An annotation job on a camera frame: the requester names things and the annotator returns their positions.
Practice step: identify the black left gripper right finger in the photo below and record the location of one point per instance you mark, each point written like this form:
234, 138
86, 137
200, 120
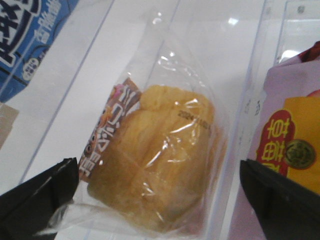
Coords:
285, 210

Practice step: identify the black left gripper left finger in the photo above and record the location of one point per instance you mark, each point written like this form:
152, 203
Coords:
26, 209

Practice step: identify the bread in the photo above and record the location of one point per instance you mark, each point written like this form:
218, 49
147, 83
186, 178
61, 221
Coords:
152, 161

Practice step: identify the pink strawberry snack bag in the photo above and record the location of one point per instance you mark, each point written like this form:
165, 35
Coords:
287, 137

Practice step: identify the clear acrylic left shelf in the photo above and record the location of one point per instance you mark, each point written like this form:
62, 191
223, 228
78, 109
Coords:
235, 41

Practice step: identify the blue cookie box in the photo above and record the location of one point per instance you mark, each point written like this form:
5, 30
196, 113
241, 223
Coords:
28, 28

